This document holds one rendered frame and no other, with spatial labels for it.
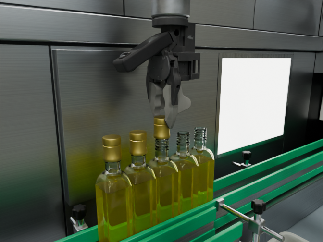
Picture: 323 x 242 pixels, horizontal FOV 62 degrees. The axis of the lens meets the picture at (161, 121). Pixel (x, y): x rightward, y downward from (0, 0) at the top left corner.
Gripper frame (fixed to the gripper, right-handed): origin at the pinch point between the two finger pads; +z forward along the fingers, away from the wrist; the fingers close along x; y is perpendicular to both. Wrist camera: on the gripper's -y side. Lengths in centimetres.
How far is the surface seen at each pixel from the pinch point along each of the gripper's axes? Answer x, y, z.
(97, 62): 12.0, -8.3, -11.9
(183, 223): -6.2, 1.3, 21.3
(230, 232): -13.5, 7.6, 21.8
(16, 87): 14.7, -24.1, -7.2
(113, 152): -1.6, -11.9, 4.0
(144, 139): -1.4, -5.1, 2.8
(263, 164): 3.9, 44.5, 21.6
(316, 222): -9, 60, 43
